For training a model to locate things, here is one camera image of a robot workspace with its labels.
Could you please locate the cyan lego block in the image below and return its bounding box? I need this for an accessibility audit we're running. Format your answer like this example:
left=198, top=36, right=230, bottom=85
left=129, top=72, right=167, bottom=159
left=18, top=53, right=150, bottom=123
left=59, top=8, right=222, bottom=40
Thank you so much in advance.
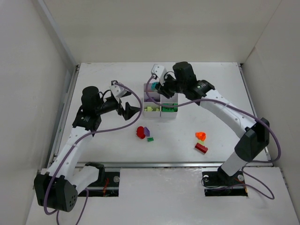
left=150, top=82, right=158, bottom=91

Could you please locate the purple lego plate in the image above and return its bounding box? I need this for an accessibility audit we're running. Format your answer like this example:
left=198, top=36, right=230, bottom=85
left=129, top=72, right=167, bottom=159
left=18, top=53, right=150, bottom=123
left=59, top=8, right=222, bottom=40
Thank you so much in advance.
left=144, top=96, right=160, bottom=102

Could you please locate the lime green lego brick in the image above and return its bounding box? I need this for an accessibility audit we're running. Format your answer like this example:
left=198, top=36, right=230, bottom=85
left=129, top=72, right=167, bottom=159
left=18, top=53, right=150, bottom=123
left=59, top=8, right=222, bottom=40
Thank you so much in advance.
left=145, top=106, right=153, bottom=112

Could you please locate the small purple lego brick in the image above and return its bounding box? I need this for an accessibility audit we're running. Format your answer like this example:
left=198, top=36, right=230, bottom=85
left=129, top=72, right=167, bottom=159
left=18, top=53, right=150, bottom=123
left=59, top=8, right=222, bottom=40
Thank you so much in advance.
left=143, top=127, right=150, bottom=137

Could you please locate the orange lego piece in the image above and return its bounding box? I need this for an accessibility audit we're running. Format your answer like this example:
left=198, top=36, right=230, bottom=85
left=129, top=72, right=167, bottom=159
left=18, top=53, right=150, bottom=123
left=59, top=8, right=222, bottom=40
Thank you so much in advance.
left=195, top=132, right=206, bottom=141

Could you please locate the pale lime lego brick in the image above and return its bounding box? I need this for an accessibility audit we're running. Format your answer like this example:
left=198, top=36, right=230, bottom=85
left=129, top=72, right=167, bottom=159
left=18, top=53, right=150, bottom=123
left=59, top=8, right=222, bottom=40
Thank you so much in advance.
left=197, top=140, right=205, bottom=146

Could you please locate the large red lego brick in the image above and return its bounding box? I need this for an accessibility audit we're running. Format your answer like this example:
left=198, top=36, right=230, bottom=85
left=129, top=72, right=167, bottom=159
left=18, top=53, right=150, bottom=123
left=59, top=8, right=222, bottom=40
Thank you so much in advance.
left=195, top=143, right=208, bottom=154

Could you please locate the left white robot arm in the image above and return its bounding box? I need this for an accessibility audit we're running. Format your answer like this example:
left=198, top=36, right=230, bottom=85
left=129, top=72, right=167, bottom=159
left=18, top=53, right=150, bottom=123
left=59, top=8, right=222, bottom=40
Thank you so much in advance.
left=34, top=81, right=142, bottom=215

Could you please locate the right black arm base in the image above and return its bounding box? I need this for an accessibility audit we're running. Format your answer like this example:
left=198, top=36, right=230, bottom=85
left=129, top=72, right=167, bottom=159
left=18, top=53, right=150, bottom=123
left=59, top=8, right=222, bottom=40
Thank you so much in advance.
left=201, top=170, right=248, bottom=197

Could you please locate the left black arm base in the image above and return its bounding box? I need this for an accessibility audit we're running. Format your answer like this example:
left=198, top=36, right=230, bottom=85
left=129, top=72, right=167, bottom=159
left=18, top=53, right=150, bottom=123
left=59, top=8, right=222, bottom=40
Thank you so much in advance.
left=73, top=162, right=120, bottom=197

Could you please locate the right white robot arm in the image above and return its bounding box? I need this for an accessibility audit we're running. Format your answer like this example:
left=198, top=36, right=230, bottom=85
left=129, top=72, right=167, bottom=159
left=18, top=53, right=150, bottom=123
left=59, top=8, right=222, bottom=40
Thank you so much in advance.
left=151, top=61, right=270, bottom=187

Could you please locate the white divided sorting container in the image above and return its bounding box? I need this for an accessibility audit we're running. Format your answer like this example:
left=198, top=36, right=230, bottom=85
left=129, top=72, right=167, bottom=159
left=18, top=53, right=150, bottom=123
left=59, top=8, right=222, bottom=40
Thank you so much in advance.
left=142, top=83, right=178, bottom=119

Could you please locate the small green lego piece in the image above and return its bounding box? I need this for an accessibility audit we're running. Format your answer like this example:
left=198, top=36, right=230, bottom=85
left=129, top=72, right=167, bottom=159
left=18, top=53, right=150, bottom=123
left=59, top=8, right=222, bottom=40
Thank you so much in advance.
left=147, top=137, right=154, bottom=142

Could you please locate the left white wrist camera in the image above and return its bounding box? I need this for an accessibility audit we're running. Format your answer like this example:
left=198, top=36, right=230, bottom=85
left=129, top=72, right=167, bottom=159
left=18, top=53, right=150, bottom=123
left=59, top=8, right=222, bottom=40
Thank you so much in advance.
left=109, top=80, right=125, bottom=98

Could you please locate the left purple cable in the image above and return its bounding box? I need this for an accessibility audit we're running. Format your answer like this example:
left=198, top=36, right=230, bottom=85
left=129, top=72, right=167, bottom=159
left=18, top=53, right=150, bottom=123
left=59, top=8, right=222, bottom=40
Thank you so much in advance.
left=43, top=82, right=144, bottom=225

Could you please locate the purple cable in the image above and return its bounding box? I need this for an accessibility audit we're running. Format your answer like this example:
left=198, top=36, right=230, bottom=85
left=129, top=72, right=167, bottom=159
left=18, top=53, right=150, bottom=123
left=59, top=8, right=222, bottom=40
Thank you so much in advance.
left=43, top=82, right=144, bottom=225
left=145, top=74, right=282, bottom=200

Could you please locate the metal rail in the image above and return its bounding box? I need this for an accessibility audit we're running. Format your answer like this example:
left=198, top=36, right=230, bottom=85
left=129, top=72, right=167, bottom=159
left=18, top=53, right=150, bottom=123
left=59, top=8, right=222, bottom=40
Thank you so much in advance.
left=48, top=63, right=272, bottom=169

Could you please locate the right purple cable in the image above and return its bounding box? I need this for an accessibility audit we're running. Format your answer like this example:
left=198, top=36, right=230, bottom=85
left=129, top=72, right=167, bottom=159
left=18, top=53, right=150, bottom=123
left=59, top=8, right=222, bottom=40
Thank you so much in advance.
left=145, top=74, right=282, bottom=200

